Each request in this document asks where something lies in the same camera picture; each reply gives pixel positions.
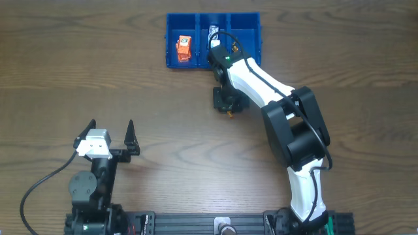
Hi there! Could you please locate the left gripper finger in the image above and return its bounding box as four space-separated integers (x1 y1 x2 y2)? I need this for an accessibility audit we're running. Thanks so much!
123 119 141 157
72 118 97 149

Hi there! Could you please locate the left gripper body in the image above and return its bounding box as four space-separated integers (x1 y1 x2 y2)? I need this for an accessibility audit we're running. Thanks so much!
108 148 132 163

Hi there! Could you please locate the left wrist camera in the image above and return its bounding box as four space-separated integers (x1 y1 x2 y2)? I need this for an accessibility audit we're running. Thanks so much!
76 129 112 160

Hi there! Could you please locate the mounting rail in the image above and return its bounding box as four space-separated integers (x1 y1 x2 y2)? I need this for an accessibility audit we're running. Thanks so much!
64 210 356 235

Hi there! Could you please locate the blue tray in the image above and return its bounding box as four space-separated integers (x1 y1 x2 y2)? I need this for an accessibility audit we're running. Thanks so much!
165 12 263 69

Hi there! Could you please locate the orange candy box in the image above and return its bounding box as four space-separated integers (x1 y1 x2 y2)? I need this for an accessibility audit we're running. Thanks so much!
175 40 192 63
178 35 193 56

